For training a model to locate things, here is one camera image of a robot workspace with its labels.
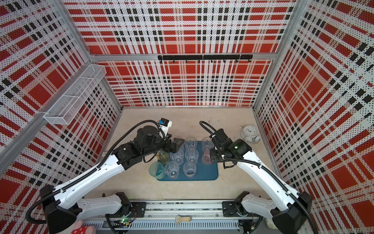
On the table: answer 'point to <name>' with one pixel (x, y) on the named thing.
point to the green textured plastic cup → (157, 169)
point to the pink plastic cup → (206, 158)
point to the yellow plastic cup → (163, 157)
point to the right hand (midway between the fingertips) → (217, 156)
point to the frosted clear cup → (189, 168)
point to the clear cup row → (172, 169)
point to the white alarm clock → (249, 132)
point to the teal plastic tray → (204, 172)
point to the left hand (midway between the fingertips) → (179, 138)
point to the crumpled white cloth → (270, 224)
